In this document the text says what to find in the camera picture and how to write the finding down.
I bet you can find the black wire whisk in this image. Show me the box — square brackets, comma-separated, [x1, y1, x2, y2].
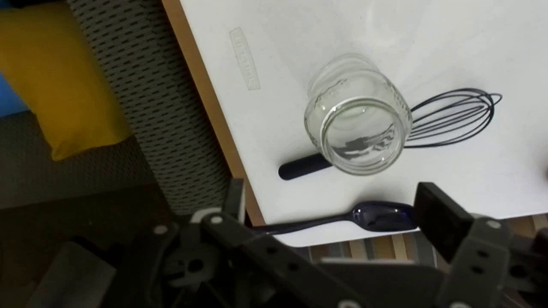
[278, 86, 504, 182]

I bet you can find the yellow cushion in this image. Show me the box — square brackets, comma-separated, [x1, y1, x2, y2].
[0, 4, 134, 163]

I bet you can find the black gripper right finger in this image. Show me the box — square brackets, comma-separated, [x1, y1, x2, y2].
[411, 180, 548, 308]

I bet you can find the clear glass jar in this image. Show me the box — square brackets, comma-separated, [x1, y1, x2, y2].
[304, 53, 415, 178]

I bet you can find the striped couch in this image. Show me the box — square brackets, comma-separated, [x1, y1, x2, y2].
[297, 212, 548, 271]

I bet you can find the blue cushion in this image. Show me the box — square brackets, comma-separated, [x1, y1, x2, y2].
[0, 74, 31, 120]

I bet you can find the dark grey couch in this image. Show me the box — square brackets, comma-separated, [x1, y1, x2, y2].
[0, 0, 233, 230]

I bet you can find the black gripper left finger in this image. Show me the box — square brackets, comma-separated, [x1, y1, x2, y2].
[108, 177, 367, 308]

